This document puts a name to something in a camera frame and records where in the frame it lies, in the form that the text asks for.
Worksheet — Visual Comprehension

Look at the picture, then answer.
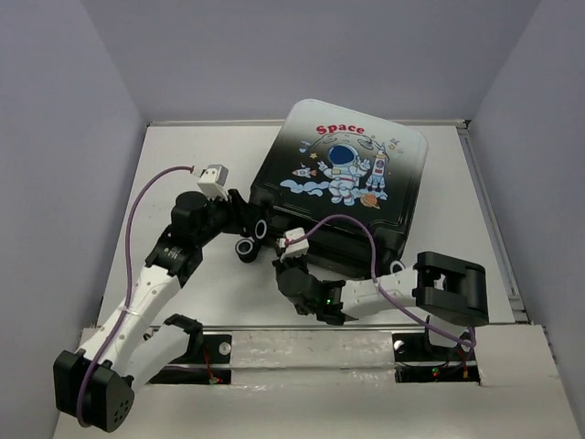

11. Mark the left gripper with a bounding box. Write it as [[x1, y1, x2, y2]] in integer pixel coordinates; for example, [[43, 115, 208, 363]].
[[196, 189, 263, 247]]

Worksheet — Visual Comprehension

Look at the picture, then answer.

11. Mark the black and white suitcase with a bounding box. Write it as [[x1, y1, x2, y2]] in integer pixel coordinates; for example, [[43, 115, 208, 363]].
[[249, 99, 429, 277]]

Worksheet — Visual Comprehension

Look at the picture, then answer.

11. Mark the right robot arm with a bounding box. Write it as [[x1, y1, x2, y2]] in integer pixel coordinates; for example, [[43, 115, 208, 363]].
[[272, 252, 490, 359]]

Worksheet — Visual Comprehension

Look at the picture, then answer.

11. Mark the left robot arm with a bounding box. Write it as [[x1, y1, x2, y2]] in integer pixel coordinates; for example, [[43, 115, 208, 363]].
[[53, 189, 268, 433]]

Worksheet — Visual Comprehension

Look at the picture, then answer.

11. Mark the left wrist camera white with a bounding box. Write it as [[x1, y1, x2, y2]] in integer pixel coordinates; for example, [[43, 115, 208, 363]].
[[189, 164, 229, 201]]

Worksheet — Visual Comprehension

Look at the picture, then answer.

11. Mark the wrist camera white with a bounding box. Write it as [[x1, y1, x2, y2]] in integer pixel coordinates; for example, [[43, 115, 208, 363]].
[[277, 228, 309, 262], [189, 164, 229, 201]]

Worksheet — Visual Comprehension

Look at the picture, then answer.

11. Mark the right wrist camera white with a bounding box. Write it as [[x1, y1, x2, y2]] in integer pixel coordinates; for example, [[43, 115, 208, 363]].
[[277, 228, 309, 262]]

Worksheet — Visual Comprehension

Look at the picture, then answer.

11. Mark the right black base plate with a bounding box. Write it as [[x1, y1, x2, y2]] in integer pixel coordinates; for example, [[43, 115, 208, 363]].
[[393, 333, 481, 384]]

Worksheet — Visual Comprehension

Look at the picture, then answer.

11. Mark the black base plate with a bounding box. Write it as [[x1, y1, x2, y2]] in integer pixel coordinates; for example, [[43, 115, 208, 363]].
[[149, 333, 232, 385], [393, 333, 481, 384]]

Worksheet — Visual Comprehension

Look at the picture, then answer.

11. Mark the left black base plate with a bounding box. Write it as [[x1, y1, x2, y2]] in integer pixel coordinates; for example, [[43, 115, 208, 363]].
[[149, 333, 232, 385]]

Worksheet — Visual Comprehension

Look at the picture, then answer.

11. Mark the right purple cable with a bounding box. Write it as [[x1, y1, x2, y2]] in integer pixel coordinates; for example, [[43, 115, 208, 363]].
[[301, 214, 477, 362]]

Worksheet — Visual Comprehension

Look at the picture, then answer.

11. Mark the purple cable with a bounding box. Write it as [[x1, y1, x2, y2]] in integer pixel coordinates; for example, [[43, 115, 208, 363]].
[[75, 165, 202, 426], [301, 214, 477, 362]]

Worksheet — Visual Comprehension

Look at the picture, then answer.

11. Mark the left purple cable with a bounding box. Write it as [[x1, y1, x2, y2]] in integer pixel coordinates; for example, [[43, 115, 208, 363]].
[[75, 165, 202, 426]]

